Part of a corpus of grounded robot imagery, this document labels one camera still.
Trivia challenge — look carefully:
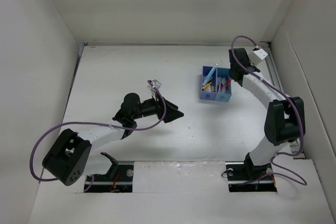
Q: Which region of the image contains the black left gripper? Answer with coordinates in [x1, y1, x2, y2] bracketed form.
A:
[132, 90, 183, 123]

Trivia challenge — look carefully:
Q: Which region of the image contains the light blue correction tape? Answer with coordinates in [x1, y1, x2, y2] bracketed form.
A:
[204, 64, 217, 79]

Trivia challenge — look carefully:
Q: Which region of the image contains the yellow black utility knife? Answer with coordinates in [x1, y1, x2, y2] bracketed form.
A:
[202, 81, 212, 90]

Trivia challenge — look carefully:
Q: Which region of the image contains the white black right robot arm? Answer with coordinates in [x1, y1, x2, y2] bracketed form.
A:
[229, 48, 306, 179]

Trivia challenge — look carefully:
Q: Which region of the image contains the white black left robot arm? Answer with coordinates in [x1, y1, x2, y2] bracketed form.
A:
[42, 93, 184, 186]

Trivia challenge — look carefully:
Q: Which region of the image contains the light blue storage bin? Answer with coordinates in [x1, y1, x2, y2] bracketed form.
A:
[215, 67, 232, 102]

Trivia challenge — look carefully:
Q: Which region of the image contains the purple blue storage bin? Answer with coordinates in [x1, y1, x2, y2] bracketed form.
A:
[200, 66, 217, 100]

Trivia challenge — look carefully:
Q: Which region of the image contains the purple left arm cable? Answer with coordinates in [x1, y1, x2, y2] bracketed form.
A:
[29, 79, 169, 193]

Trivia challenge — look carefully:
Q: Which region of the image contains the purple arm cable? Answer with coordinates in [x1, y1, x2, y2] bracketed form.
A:
[29, 79, 169, 193]
[230, 35, 308, 187]

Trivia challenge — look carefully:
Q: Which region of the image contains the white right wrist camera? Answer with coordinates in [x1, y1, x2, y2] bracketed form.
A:
[251, 48, 268, 66]

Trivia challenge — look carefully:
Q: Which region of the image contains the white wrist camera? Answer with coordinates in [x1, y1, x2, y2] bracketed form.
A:
[147, 79, 161, 101]
[251, 48, 268, 66]

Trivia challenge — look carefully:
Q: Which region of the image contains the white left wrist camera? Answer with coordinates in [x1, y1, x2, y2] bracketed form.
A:
[147, 79, 161, 101]

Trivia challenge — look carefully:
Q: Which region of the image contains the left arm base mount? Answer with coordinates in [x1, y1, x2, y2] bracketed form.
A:
[83, 152, 134, 193]

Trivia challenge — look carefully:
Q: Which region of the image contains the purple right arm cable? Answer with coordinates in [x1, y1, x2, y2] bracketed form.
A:
[230, 35, 308, 187]

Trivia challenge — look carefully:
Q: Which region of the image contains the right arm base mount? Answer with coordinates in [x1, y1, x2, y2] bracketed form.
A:
[222, 161, 277, 193]

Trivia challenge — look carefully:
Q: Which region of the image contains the aluminium rail right edge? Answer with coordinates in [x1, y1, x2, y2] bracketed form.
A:
[259, 41, 307, 159]

